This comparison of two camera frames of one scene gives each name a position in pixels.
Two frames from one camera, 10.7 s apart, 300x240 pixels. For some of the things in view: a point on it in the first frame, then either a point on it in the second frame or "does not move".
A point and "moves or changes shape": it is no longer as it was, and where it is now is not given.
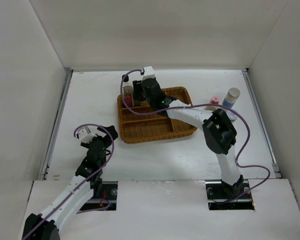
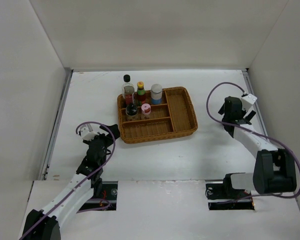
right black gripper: x=138 y=87 to x=251 y=114
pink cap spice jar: x=215 y=100 to x=146 y=111
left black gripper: x=111 y=131 does not move
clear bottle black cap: x=128 y=92 does not move
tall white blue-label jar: x=231 y=97 moves or changes shape
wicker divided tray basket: x=139 y=128 does not move
